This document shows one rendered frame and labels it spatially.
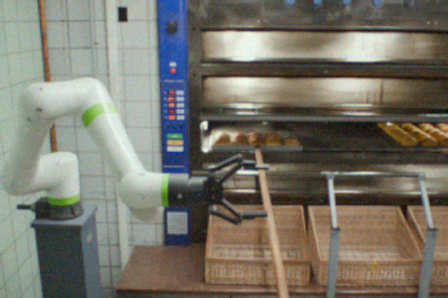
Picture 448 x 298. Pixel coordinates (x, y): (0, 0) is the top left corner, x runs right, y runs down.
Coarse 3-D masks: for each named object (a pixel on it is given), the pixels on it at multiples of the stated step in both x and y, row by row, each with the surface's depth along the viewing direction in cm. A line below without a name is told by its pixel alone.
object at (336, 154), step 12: (204, 156) 295; (216, 156) 294; (228, 156) 294; (252, 156) 294; (264, 156) 294; (276, 156) 293; (288, 156) 293; (300, 156) 293; (312, 156) 293; (324, 156) 292; (336, 156) 292; (348, 156) 292; (360, 156) 292; (372, 156) 292; (384, 156) 291; (396, 156) 291; (408, 156) 291; (420, 156) 291; (432, 156) 291; (444, 156) 290
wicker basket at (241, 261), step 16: (224, 208) 299; (240, 208) 299; (256, 208) 298; (272, 208) 298; (288, 208) 298; (224, 224) 300; (256, 224) 299; (288, 224) 298; (304, 224) 282; (208, 240) 271; (224, 240) 300; (240, 240) 299; (256, 240) 298; (288, 240) 298; (304, 240) 274; (208, 256) 261; (224, 256) 291; (240, 256) 291; (256, 256) 291; (288, 256) 291; (304, 256) 274; (208, 272) 272; (224, 272) 273; (240, 272) 260; (256, 272) 259; (272, 272) 273; (288, 272) 273; (304, 272) 258
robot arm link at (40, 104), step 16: (32, 96) 146; (48, 96) 148; (64, 96) 152; (32, 112) 147; (48, 112) 149; (64, 112) 154; (32, 128) 153; (48, 128) 157; (16, 144) 161; (32, 144) 159; (16, 160) 165; (32, 160) 166; (0, 176) 176; (16, 176) 170; (32, 176) 173; (16, 192) 175; (32, 192) 180
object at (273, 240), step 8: (256, 152) 282; (264, 176) 242; (264, 184) 230; (264, 192) 220; (264, 200) 212; (264, 208) 206; (272, 216) 196; (272, 224) 188; (272, 232) 181; (272, 240) 175; (272, 248) 170; (272, 256) 166; (280, 256) 164; (280, 264) 159; (280, 272) 154; (280, 280) 149; (280, 288) 145; (280, 296) 142; (288, 296) 142
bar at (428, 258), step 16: (304, 176) 257; (320, 176) 257; (336, 176) 257; (352, 176) 256; (368, 176) 256; (384, 176) 256; (400, 176) 255; (416, 176) 255; (336, 224) 243; (432, 224) 242; (336, 240) 241; (432, 240) 240; (336, 256) 244; (432, 256) 242; (336, 272) 246
